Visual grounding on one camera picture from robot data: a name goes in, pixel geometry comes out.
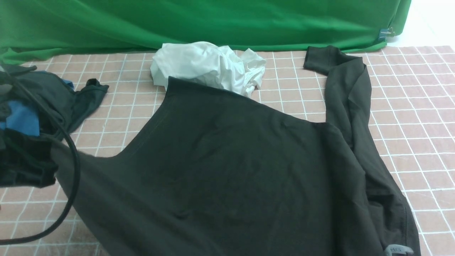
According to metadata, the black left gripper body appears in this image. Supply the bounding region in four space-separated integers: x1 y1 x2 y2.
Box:
0 128 58 188

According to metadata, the blue t-shirt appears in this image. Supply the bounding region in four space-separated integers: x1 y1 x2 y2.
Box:
1 66 78 138

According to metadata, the dark teal shirt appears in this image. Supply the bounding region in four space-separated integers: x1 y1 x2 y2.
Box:
1 64 109 140

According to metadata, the dark gray long-sleeve top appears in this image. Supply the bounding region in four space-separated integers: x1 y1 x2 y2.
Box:
74 46 421 256

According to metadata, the green backdrop cloth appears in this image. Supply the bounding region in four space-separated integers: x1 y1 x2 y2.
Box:
0 0 411 64

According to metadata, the white shirt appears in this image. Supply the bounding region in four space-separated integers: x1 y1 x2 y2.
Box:
150 42 267 97

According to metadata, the metal binder clip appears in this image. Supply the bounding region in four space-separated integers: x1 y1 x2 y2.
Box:
378 27 395 42

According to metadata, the black camera cable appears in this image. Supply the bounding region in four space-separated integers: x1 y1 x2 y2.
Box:
0 66 81 246

